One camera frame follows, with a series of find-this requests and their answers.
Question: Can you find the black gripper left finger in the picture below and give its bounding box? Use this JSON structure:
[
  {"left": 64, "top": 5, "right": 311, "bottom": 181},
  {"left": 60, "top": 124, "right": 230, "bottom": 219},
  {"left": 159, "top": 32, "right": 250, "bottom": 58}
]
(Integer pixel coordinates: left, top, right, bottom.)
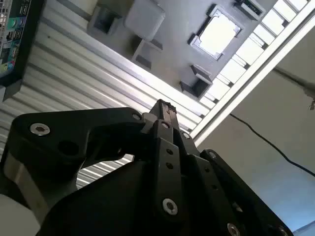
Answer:
[{"left": 0, "top": 99, "right": 185, "bottom": 224}]

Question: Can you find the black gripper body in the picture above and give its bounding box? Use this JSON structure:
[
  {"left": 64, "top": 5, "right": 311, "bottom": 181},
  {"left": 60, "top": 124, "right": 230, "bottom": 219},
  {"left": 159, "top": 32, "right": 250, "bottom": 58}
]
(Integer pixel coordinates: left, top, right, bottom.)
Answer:
[{"left": 36, "top": 159, "right": 199, "bottom": 236}]

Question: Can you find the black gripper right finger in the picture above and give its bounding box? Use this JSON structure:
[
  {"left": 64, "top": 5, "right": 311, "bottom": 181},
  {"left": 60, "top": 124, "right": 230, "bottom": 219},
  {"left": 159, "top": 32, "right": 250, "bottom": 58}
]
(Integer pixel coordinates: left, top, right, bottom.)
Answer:
[{"left": 169, "top": 104, "right": 295, "bottom": 236}]

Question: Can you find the silver CPU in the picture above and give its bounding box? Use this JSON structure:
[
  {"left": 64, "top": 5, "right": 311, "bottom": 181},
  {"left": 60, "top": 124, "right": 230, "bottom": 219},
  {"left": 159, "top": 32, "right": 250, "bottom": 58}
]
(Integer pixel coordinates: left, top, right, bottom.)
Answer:
[{"left": 197, "top": 16, "right": 241, "bottom": 54}]

